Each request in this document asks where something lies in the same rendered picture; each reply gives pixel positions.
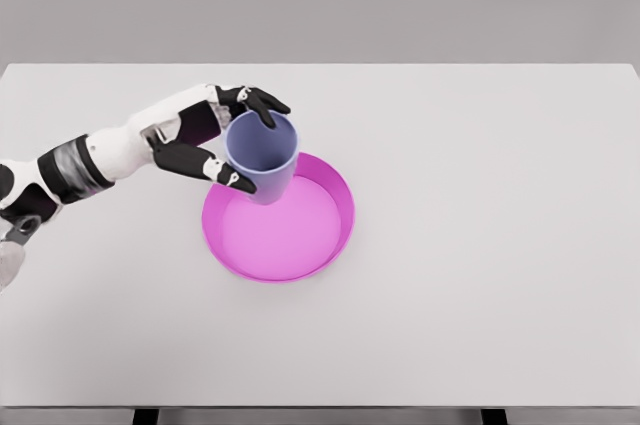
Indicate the pink round plate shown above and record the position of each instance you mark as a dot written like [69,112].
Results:
[285,230]

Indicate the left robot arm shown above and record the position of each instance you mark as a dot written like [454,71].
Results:
[75,162]

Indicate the blue-purple cup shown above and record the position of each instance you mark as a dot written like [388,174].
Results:
[265,155]

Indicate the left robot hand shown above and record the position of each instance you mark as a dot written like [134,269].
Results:
[165,120]

